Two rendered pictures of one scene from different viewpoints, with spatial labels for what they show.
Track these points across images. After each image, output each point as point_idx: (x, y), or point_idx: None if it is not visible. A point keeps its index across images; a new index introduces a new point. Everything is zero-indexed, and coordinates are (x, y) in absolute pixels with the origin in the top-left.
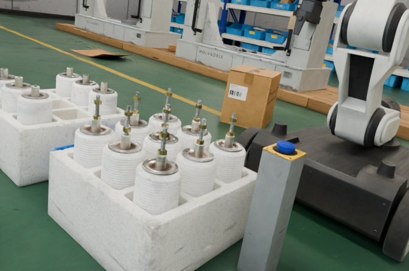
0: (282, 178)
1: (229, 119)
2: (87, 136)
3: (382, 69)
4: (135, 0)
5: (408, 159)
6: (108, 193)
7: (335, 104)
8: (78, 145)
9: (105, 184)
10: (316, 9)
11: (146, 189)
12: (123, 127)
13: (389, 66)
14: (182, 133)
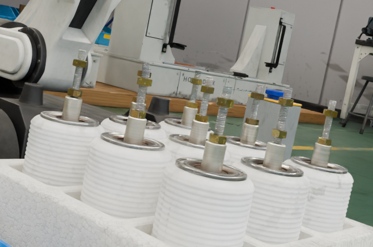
0: (293, 129)
1: (197, 81)
2: (250, 180)
3: None
4: None
5: (56, 97)
6: (334, 242)
7: (27, 38)
8: (243, 213)
9: (307, 240)
10: None
11: (349, 198)
12: (282, 131)
13: None
14: (152, 131)
